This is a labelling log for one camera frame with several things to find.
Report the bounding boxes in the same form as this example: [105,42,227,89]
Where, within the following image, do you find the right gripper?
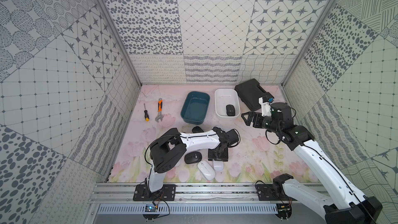
[241,111,282,135]

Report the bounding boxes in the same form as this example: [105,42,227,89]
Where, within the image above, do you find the white mouse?
[197,160,216,181]
[213,161,224,172]

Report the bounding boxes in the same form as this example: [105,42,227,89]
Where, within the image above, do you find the black mouse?
[226,104,236,117]
[184,151,202,164]
[192,126,204,133]

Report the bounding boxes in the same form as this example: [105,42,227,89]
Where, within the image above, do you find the white mouse bottom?
[197,160,216,181]

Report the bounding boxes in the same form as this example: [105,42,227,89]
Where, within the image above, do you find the black mouse bottom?
[184,151,202,164]

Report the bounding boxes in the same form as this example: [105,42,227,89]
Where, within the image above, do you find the black mouse top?
[192,126,204,133]

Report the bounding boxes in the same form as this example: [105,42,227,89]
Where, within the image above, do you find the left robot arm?
[145,127,240,194]

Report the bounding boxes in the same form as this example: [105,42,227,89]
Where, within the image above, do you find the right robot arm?
[241,102,382,224]

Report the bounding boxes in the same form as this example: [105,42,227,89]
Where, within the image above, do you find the white storage box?
[215,88,241,120]

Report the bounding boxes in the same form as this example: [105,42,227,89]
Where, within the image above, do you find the teal storage box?
[180,91,210,125]

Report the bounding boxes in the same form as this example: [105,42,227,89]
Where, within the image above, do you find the black plastic tool case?
[234,79,275,112]

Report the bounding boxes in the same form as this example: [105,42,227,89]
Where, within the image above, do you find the orange adjustable wrench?
[155,98,163,122]

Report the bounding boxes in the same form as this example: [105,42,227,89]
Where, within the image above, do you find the black yellow screwdriver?
[144,104,150,121]

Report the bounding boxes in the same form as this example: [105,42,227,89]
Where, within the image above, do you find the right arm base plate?
[255,184,295,203]

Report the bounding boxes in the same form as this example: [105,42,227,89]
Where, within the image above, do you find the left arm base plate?
[133,184,176,202]

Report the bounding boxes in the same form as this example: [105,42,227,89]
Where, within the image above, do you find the aluminium mounting rail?
[88,181,343,204]

